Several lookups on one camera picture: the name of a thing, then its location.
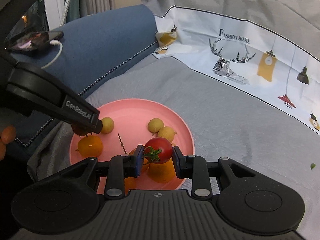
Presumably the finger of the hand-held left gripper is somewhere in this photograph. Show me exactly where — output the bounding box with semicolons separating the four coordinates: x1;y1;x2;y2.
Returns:
87;119;103;134

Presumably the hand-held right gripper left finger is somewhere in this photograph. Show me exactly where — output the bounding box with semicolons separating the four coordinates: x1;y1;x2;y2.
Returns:
59;145;145;200

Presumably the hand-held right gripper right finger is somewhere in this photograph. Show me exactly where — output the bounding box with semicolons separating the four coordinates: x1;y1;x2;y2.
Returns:
173;146;253;200

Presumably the yellow-green longan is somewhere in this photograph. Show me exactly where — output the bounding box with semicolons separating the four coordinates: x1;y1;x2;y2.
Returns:
148;118;165;133
157;126;178;143
100;117;115;134

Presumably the small orange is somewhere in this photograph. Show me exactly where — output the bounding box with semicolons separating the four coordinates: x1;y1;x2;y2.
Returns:
124;176;137;194
146;159;177;183
77;135;104;157
129;148;150;173

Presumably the red cherry tomato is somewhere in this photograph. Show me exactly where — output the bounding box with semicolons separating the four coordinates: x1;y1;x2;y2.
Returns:
144;137;174;165
71;124;94;138

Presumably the pink round plate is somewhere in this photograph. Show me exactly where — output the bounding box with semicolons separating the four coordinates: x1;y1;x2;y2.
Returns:
69;98;195;195

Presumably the person's left hand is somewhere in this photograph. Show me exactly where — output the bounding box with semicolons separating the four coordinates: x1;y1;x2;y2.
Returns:
0;126;17;161

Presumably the thin brown twig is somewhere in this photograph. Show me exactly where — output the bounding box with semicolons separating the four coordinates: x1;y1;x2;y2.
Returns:
117;133;125;154

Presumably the black smartphone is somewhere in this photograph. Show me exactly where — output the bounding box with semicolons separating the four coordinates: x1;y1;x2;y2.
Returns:
5;31;64;53

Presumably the blue quilted blanket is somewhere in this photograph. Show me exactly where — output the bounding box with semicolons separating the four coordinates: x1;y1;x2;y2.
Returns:
15;4;159;148

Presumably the white charging cable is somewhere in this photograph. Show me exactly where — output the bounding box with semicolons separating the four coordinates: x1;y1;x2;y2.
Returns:
41;40;63;69

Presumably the white curved frame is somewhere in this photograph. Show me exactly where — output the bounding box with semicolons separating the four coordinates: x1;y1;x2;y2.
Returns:
41;0;65;30

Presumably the black-handled silver pole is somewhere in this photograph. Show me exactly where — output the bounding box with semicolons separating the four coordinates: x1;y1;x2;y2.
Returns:
60;0;77;27

